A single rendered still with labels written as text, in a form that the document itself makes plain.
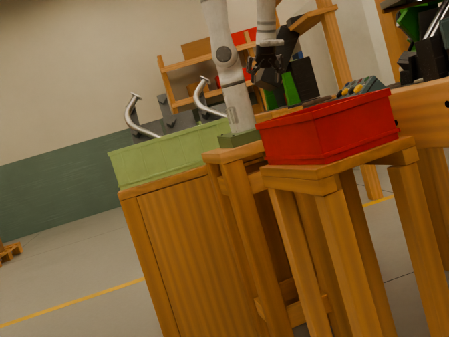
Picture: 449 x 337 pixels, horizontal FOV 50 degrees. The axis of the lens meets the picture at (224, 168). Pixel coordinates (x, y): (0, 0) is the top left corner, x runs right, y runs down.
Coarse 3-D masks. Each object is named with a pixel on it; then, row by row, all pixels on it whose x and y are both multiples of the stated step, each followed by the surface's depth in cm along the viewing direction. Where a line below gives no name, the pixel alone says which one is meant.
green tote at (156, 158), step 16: (192, 128) 204; (208, 128) 205; (224, 128) 206; (144, 144) 203; (160, 144) 203; (176, 144) 204; (192, 144) 205; (208, 144) 206; (112, 160) 202; (128, 160) 203; (144, 160) 204; (160, 160) 204; (176, 160) 205; (192, 160) 206; (128, 176) 203; (144, 176) 204; (160, 176) 205
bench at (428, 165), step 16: (432, 160) 208; (432, 176) 208; (448, 176) 211; (432, 192) 211; (448, 192) 211; (432, 208) 215; (448, 208) 211; (432, 224) 218; (448, 224) 211; (448, 240) 211; (448, 256) 215
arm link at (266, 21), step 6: (258, 0) 168; (264, 0) 167; (270, 0) 167; (258, 6) 169; (264, 6) 168; (270, 6) 168; (258, 12) 171; (264, 12) 170; (270, 12) 169; (258, 18) 172; (264, 18) 171; (270, 18) 171; (258, 24) 173; (264, 24) 171; (270, 24) 172; (264, 30) 172; (270, 30) 172
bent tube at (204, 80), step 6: (204, 78) 236; (198, 84) 236; (204, 84) 236; (198, 90) 235; (198, 96) 234; (198, 102) 232; (198, 108) 232; (204, 108) 231; (210, 108) 231; (210, 114) 231; (216, 114) 229; (222, 114) 228
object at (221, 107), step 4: (200, 96) 238; (204, 96) 239; (200, 100) 238; (204, 100) 238; (204, 104) 237; (220, 104) 236; (224, 104) 236; (212, 108) 236; (216, 108) 236; (220, 108) 235; (224, 108) 235; (200, 112) 236; (224, 112) 234; (200, 116) 235; (212, 116) 234; (204, 120) 234; (208, 120) 234; (212, 120) 234
